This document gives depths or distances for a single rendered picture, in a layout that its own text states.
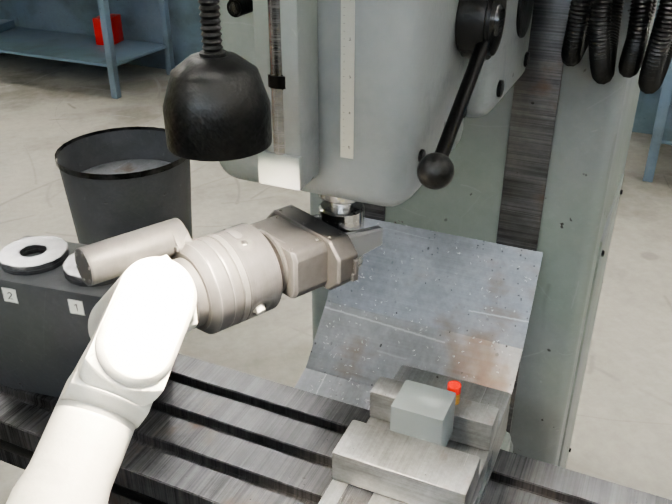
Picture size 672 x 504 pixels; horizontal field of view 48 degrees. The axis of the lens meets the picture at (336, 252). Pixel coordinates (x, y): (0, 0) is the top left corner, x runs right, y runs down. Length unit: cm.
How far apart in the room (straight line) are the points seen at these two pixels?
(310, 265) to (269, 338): 207
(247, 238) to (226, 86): 23
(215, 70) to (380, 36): 16
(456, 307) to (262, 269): 54
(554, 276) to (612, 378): 160
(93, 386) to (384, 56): 34
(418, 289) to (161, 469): 47
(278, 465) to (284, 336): 182
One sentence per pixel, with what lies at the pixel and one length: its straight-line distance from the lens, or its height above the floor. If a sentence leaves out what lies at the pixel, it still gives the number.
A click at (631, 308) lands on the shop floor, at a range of 315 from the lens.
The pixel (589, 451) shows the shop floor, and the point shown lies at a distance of 244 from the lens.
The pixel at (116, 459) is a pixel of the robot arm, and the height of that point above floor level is 117.
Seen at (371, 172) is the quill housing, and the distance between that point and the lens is 64.
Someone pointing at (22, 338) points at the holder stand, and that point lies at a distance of 112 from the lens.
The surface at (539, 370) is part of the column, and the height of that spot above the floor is 85.
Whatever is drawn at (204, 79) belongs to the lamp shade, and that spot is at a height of 147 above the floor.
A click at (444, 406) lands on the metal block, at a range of 86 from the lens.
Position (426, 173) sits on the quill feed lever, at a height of 137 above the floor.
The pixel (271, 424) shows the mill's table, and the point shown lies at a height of 91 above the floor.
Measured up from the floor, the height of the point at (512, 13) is 144.
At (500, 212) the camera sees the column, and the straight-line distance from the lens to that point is 113.
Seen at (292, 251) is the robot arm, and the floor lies 126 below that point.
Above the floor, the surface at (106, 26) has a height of 50.
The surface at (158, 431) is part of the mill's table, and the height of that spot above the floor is 91.
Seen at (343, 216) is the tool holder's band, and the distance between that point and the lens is 75.
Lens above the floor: 160
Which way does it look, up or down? 29 degrees down
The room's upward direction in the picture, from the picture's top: straight up
